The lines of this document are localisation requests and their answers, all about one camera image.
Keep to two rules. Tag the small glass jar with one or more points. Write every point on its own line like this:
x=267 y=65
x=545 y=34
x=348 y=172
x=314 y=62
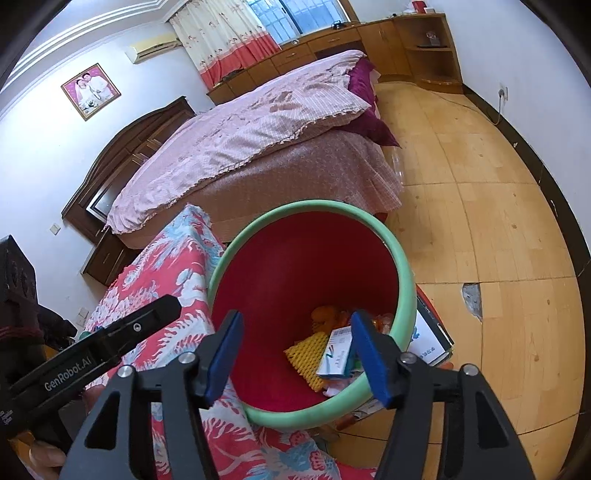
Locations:
x=432 y=38

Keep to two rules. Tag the white wall socket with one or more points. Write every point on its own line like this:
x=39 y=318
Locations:
x=82 y=315

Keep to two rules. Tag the wooden corner shelf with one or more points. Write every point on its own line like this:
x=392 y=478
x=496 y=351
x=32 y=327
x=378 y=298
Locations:
x=429 y=64

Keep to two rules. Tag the person's left hand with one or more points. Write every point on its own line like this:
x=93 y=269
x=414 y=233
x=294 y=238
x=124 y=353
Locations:
x=44 y=459

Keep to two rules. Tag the white wall switch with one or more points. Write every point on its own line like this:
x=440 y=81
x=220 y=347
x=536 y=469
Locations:
x=55 y=227

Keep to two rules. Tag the wood framed window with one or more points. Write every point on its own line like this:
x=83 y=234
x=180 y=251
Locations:
x=304 y=16

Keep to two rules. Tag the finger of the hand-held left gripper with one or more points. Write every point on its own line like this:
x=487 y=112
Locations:
x=143 y=325

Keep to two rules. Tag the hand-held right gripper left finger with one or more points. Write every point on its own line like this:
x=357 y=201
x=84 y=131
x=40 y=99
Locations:
x=221 y=364

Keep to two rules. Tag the cream and red curtain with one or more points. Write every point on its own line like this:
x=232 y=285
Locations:
x=221 y=41

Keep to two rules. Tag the yellow ridged foam piece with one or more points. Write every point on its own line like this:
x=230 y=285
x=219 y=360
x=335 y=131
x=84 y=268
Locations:
x=307 y=360

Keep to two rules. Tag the orange yarn bundle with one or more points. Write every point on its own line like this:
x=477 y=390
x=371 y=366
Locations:
x=325 y=316

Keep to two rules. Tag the dark wooden nightstand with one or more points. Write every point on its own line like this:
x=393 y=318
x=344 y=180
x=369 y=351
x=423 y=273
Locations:
x=108 y=258

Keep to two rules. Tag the small red box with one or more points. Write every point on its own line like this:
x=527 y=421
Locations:
x=419 y=7

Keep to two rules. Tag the framed wall photo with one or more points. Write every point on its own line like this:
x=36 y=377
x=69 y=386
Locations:
x=91 y=91

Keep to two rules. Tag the white printed box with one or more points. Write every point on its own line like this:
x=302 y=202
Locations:
x=334 y=353

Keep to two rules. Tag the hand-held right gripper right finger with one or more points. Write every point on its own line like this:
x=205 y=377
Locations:
x=371 y=369

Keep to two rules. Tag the long wooden cabinet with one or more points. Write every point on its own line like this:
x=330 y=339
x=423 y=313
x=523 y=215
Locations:
x=323 y=46

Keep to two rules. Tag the pink checked blanket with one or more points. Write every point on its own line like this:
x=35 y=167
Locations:
x=240 y=129

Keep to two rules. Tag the dark wooden bed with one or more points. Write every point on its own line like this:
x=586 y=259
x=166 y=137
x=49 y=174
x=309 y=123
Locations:
x=138 y=134

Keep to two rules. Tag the wall air conditioner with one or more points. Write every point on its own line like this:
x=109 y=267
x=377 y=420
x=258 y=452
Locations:
x=154 y=48

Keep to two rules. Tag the maroon bed sheet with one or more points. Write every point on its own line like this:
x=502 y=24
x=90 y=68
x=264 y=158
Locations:
x=369 y=101

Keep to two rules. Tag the wall socket with plug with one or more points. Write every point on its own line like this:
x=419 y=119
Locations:
x=503 y=92

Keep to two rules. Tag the red bin with green rim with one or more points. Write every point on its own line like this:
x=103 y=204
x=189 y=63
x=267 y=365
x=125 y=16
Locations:
x=300 y=267

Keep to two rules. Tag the red floral tablecloth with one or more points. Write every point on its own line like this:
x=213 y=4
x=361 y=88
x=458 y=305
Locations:
x=157 y=281

